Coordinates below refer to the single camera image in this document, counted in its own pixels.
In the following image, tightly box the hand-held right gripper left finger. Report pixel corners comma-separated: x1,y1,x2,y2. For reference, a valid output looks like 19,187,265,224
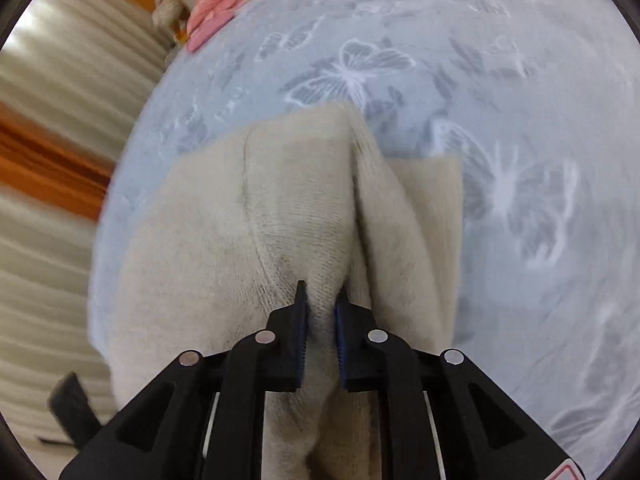
59,280,308,480

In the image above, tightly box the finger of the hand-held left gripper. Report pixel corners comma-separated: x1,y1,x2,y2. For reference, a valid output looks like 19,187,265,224
39,372,102,450

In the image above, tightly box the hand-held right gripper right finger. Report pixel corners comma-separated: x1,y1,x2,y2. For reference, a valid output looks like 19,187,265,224
334,290,588,480

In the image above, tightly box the cream sweater with black hearts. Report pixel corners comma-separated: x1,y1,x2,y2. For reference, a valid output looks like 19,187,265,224
107,101,464,480

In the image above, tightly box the beige pleated curtain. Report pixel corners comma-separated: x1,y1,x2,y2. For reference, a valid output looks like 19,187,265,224
0,0,172,461

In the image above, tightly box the orange curtain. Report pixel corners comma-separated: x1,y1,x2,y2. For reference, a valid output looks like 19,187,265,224
0,101,115,222

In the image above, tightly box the bed with butterfly sheet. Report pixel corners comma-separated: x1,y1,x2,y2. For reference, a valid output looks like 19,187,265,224
87,0,640,480

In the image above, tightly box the small pink folded cloth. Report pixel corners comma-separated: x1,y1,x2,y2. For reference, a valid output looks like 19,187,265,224
187,12,237,54

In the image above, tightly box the white feather lamp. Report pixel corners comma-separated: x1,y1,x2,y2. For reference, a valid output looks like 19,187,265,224
152,0,189,45

